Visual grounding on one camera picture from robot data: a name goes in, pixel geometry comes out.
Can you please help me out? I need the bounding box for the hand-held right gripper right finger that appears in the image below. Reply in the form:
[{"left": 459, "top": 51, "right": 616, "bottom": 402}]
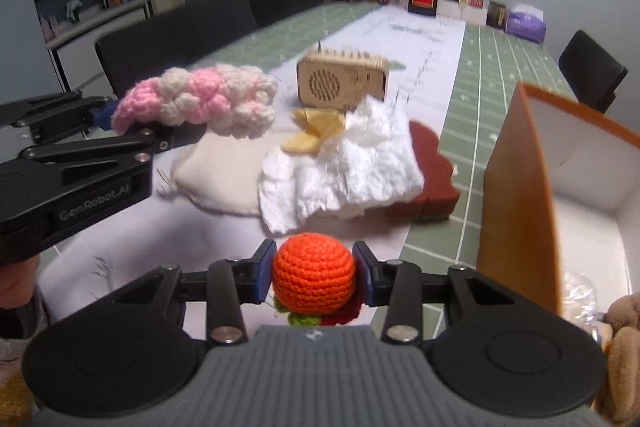
[{"left": 351, "top": 240, "right": 509, "bottom": 344}]

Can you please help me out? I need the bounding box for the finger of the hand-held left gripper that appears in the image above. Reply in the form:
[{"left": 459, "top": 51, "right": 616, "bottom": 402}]
[
  {"left": 19, "top": 122, "right": 207, "bottom": 171},
  {"left": 0, "top": 90, "right": 119, "bottom": 144}
]

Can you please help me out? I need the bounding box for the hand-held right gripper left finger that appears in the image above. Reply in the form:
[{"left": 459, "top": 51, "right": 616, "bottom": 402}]
[{"left": 112, "top": 238, "right": 278, "bottom": 346}]

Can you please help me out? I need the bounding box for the orange crochet fruit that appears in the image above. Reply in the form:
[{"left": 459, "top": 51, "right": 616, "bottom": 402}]
[{"left": 271, "top": 233, "right": 362, "bottom": 328}]

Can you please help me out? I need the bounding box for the pink white crochet piece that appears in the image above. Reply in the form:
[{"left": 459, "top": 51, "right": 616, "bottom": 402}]
[{"left": 111, "top": 63, "right": 280, "bottom": 139}]

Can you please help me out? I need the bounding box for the white tissue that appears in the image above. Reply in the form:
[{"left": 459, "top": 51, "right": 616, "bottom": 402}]
[{"left": 259, "top": 94, "right": 426, "bottom": 236}]

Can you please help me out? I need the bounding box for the red sponge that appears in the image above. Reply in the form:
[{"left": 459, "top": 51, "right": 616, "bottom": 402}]
[{"left": 385, "top": 119, "right": 461, "bottom": 223}]

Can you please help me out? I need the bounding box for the orange cardboard box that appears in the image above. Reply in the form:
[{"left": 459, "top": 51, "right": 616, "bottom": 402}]
[{"left": 475, "top": 82, "right": 640, "bottom": 344}]

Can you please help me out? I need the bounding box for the clear plastic bread bag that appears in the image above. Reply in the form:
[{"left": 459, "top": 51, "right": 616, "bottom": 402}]
[{"left": 562, "top": 272, "right": 614, "bottom": 343}]

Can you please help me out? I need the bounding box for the brown knit towel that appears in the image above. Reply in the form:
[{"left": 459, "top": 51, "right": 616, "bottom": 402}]
[{"left": 592, "top": 292, "right": 640, "bottom": 426}]

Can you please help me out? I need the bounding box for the white cloth pouch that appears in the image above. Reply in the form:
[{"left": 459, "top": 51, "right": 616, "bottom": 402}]
[{"left": 157, "top": 132, "right": 281, "bottom": 217}]

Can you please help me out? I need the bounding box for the white drawer cabinet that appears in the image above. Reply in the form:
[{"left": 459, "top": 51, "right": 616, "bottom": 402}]
[{"left": 47, "top": 0, "right": 152, "bottom": 93}]

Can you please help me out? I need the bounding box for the wooden radio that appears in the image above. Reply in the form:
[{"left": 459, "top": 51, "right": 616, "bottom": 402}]
[{"left": 296, "top": 39, "right": 390, "bottom": 113}]

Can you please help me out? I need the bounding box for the white printed table runner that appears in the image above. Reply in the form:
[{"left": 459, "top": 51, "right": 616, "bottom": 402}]
[{"left": 37, "top": 4, "right": 467, "bottom": 324}]

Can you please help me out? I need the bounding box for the green checked tablecloth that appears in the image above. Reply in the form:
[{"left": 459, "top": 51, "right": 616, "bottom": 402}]
[{"left": 200, "top": 2, "right": 582, "bottom": 304}]

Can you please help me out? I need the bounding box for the white low box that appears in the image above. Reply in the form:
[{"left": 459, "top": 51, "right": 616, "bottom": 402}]
[{"left": 437, "top": 0, "right": 488, "bottom": 26}]

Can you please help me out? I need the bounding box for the purple tissue pack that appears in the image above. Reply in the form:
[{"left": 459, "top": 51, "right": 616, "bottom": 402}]
[{"left": 505, "top": 2, "right": 547, "bottom": 44}]

